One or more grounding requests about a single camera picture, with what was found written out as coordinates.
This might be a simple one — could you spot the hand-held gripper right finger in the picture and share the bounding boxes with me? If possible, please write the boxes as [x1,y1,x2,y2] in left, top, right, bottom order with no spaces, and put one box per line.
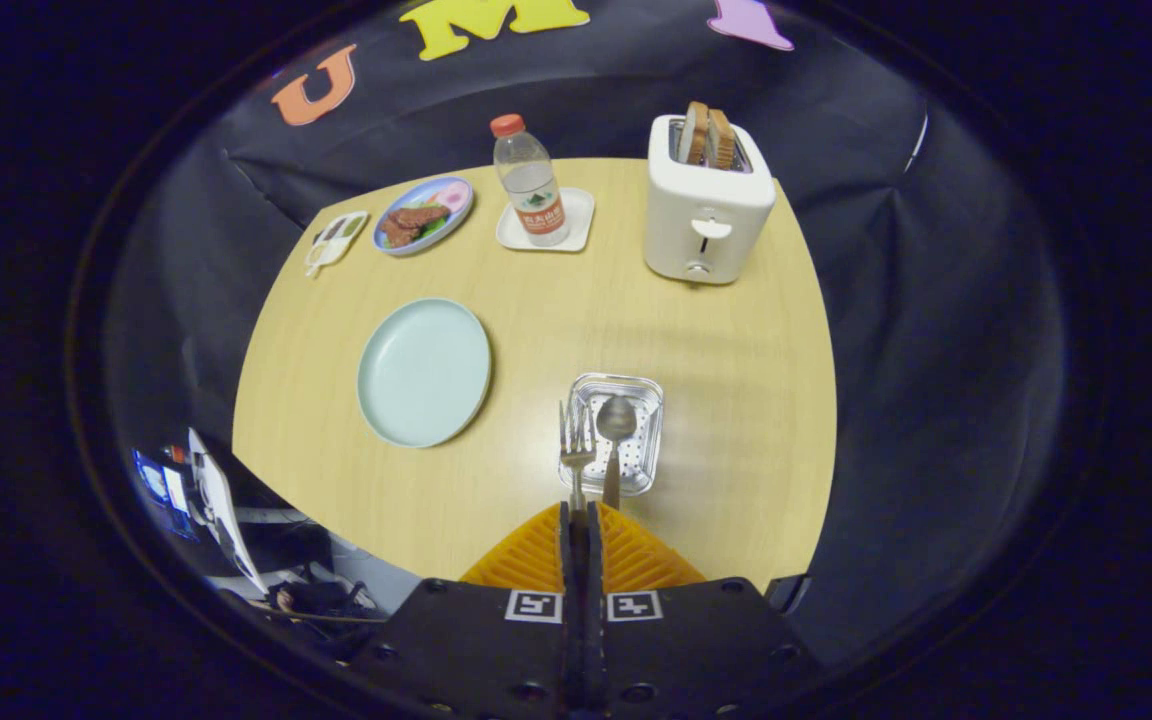
[586,500,825,720]

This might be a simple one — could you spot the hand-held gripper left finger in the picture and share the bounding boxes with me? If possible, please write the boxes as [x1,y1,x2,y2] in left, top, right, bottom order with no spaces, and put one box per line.
[351,500,585,720]

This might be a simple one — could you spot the metal fork with wooden handle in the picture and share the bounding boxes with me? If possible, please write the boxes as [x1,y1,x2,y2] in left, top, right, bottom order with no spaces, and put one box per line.
[558,400,599,531]

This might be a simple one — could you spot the metal spoon with wooden handle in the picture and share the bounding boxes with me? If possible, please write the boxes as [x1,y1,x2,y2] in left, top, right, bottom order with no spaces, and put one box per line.
[595,394,639,511]

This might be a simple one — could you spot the light green plate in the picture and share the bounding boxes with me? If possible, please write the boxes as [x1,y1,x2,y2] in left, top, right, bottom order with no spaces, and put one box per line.
[356,298,493,449]

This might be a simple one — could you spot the white flat panel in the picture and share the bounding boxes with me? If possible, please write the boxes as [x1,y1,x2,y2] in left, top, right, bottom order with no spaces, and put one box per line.
[186,428,269,598]

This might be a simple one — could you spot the white square coaster tray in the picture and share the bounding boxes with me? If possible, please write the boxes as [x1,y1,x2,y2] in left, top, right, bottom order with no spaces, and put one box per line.
[495,187,597,253]

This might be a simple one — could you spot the white toaster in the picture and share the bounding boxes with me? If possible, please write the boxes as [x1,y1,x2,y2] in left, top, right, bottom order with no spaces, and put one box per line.
[643,113,778,287]

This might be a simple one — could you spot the lit computer screen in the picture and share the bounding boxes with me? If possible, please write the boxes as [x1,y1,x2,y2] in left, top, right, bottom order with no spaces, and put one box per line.
[133,450,193,541]

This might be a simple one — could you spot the brown meat slices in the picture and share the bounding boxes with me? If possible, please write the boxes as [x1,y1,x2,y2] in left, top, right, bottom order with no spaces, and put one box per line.
[381,205,450,248]

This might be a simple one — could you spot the blue rimmed food plate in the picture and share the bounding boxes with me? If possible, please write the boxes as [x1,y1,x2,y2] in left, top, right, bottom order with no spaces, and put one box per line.
[373,176,475,258]

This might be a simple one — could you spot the white divided sauce dish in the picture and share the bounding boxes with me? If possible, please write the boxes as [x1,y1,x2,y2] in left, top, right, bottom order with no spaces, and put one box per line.
[304,210,371,278]

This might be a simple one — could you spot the clear plastic water bottle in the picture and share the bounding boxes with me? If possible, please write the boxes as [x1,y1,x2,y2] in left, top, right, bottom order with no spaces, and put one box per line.
[490,113,571,248]

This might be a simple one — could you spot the toast slice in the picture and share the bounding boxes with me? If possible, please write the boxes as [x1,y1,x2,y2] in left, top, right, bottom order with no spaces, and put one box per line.
[678,101,710,166]
[706,108,737,171]

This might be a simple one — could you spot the metal wire basket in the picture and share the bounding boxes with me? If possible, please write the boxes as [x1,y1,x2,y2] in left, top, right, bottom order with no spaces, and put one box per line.
[558,373,666,498]

